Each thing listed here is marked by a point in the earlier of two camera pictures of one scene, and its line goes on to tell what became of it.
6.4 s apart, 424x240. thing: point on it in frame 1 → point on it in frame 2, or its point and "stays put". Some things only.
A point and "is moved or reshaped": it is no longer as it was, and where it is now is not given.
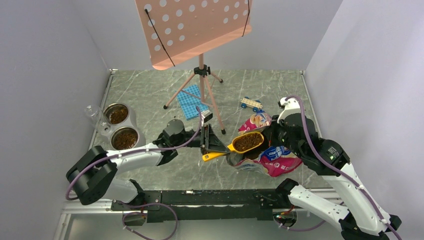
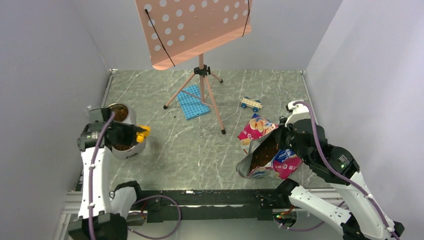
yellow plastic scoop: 241,143 → 141,136
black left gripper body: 205,134 → 125,134
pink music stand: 176,30 stays put
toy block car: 248,102 stays put
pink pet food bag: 274,160 is moved or reshaped
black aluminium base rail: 209,205 stays put
